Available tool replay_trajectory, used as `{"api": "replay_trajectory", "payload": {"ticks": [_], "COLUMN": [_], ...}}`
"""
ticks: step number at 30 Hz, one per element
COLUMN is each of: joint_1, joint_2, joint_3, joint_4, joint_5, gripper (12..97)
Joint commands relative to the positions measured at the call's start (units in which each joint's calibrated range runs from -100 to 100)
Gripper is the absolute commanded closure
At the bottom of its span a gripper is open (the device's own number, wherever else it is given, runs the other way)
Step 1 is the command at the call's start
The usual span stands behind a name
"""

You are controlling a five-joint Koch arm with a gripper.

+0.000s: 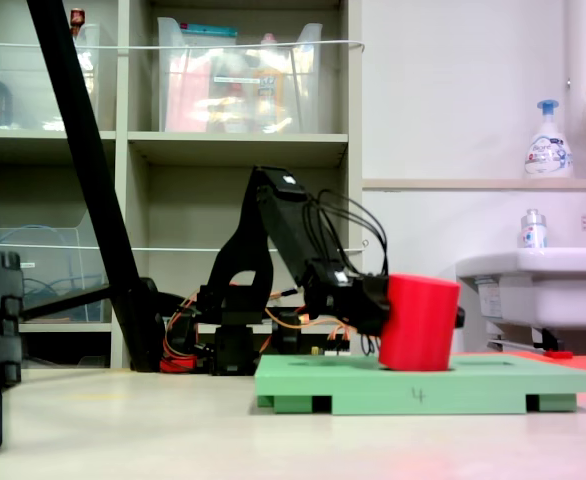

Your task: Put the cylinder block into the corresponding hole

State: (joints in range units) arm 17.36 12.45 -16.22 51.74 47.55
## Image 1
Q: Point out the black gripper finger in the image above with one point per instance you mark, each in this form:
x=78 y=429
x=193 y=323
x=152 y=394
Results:
x=380 y=320
x=459 y=318

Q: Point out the red cylinder block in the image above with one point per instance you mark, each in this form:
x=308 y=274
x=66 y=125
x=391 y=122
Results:
x=418 y=325

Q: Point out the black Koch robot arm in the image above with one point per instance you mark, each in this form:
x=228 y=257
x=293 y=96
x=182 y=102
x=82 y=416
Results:
x=293 y=225

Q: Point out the green shape sorter board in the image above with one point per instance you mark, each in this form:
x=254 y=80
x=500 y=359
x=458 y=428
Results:
x=423 y=390

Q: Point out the white ceramic sink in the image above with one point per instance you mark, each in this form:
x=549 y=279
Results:
x=548 y=290

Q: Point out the small clear sanitizer bottle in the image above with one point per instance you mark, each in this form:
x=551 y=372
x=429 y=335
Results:
x=534 y=232

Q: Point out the white foam soap bottle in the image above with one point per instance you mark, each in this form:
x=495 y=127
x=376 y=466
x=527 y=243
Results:
x=548 y=150

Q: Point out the beige shelving unit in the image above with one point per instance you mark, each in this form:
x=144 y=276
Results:
x=238 y=141

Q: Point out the orange label bottle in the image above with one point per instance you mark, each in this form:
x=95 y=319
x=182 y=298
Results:
x=269 y=85

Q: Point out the large clear storage bin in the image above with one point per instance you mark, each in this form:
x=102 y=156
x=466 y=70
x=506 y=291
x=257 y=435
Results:
x=233 y=100

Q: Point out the pink package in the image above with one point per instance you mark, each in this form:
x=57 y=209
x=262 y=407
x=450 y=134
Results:
x=188 y=95

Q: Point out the black tripod brace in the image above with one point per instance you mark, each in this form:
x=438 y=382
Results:
x=63 y=302

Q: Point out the teal lid box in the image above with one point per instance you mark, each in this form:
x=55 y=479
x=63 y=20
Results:
x=208 y=30

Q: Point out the clear plastic bin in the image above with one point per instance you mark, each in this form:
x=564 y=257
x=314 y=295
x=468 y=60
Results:
x=33 y=90

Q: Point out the brown cap bottle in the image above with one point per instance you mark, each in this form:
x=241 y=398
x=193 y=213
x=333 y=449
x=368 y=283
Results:
x=77 y=17

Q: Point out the red printed base plate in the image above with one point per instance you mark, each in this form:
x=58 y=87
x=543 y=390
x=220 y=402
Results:
x=178 y=364

